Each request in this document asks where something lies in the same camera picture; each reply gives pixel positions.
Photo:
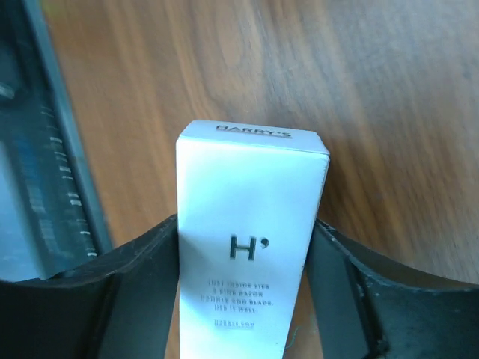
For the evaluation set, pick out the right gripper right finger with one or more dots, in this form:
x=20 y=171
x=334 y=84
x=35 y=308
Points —
x=370 y=306

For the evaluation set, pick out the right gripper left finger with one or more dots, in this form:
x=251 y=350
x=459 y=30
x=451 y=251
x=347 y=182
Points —
x=119 y=305

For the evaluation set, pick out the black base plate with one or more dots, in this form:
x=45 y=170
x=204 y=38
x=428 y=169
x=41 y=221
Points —
x=51 y=217

